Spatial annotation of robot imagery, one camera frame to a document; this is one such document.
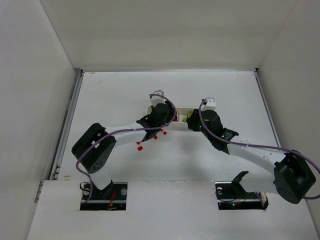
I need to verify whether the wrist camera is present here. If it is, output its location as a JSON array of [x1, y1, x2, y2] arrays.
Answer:
[[149, 89, 166, 107], [201, 97, 217, 111]]

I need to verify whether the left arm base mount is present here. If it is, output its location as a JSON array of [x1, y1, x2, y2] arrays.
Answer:
[[79, 182, 128, 211]]

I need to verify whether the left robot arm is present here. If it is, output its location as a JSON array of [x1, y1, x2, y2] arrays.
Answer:
[[71, 100, 177, 204]]

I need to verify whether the white divided container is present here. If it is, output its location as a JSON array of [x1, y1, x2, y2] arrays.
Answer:
[[146, 103, 194, 131]]

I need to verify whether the green lego brick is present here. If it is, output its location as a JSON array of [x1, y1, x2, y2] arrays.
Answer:
[[182, 111, 193, 123]]

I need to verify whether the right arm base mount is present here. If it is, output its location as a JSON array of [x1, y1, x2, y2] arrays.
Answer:
[[215, 171, 269, 211]]

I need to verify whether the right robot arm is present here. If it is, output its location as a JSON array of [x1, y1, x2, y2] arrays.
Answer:
[[184, 109, 316, 204]]

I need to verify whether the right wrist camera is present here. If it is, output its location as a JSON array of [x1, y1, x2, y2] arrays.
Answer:
[[201, 97, 217, 111]]

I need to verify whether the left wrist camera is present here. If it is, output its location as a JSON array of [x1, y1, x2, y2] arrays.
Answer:
[[149, 89, 166, 107]]

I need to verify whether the red lego pile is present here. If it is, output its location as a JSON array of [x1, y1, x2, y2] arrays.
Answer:
[[153, 128, 168, 140]]

